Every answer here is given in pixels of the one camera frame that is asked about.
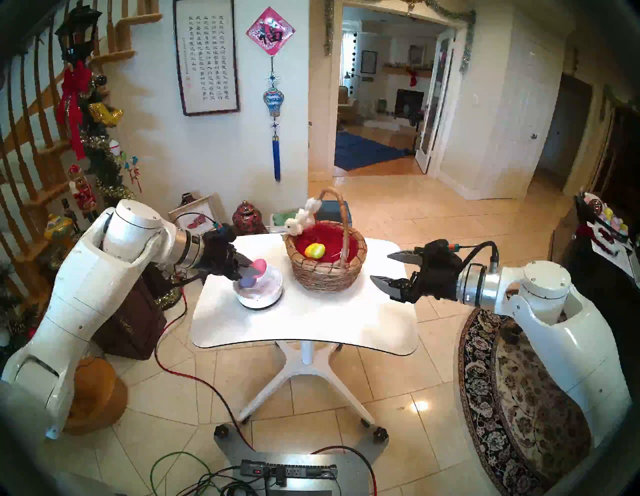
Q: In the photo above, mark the black fireplace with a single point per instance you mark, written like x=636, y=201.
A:
x=408, y=102

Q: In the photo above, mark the ornate decorative plate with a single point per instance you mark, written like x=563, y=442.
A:
x=57, y=260

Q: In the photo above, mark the blue vase tassel hanging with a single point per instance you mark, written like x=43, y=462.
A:
x=273, y=101

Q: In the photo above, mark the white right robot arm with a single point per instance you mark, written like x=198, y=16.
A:
x=575, y=350

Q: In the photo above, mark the white panel door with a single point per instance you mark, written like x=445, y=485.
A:
x=520, y=125

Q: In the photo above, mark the red cloisonne lidded jar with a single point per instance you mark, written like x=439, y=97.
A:
x=248, y=217

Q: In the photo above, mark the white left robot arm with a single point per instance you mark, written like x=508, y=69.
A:
x=85, y=300

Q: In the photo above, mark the red nutcracker figure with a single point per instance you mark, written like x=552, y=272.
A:
x=83, y=197

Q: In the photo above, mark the red christmas stocking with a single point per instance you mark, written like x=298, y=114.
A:
x=412, y=78

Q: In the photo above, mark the wooden staircase banister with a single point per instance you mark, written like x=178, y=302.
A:
x=42, y=197

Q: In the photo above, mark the framed red shoe picture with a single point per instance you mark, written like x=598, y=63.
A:
x=192, y=207

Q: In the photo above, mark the oriental patterned rug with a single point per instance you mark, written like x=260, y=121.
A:
x=525, y=425

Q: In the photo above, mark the dark wooden side table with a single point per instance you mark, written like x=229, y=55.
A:
x=135, y=325

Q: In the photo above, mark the white round bowl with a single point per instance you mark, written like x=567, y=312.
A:
x=265, y=297

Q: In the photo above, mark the framed chinese calligraphy scroll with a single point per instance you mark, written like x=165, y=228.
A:
x=205, y=55

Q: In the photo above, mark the tan armchair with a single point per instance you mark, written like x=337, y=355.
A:
x=347, y=107

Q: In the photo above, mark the yellow porcelain urn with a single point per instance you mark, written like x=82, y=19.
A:
x=59, y=227

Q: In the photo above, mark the colourful egg centrepiece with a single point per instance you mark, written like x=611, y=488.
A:
x=605, y=217

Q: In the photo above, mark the small black nutcracker figure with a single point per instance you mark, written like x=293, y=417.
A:
x=67, y=207

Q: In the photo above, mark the brown wicker basket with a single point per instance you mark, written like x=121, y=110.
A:
x=325, y=277

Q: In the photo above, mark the white table pedestal base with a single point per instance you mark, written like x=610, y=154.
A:
x=306, y=357

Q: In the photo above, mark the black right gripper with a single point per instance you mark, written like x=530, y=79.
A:
x=437, y=282

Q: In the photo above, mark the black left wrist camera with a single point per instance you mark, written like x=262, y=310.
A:
x=224, y=233

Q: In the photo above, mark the white glass french door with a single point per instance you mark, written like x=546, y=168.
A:
x=434, y=100

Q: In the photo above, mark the red diamond fu decoration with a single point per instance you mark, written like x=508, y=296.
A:
x=270, y=31

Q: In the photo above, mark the grey metal robot base plate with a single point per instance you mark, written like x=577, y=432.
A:
x=355, y=470

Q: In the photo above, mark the white plush bunny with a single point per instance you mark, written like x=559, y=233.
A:
x=294, y=227
x=306, y=212

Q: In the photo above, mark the black knob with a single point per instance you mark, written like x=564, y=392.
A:
x=381, y=433
x=221, y=431

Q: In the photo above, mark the red ribbon bow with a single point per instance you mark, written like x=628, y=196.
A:
x=75, y=82

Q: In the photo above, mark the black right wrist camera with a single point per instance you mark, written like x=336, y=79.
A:
x=440, y=249

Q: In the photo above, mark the small dark vase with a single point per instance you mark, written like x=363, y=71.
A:
x=186, y=199

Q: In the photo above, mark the blue open box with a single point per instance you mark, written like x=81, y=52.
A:
x=331, y=211

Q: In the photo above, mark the red shredded paper filling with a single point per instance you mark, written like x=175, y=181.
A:
x=337, y=240

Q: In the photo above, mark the silver tinsel doorway garland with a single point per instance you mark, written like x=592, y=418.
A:
x=467, y=42

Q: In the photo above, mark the blue floor rug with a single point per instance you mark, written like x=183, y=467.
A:
x=360, y=151

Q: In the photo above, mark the black framed wall picture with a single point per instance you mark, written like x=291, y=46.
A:
x=369, y=62

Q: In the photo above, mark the green tinsel christmas garland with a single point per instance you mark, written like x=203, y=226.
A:
x=105, y=165

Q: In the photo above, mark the green glitter easter egg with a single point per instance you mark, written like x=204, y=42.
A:
x=319, y=249

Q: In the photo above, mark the gold ingot ornament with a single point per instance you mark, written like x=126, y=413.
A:
x=105, y=114

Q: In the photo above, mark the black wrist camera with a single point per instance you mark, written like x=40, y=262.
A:
x=440, y=249
x=224, y=233

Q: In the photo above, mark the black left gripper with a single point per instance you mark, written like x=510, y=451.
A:
x=222, y=257

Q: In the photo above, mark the pink easter egg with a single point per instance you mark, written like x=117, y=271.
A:
x=260, y=265

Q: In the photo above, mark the purple easter egg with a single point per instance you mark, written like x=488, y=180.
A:
x=247, y=283

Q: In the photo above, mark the black lantern lamp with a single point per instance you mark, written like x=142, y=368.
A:
x=80, y=32

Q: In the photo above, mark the black power strip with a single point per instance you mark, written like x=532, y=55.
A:
x=295, y=470

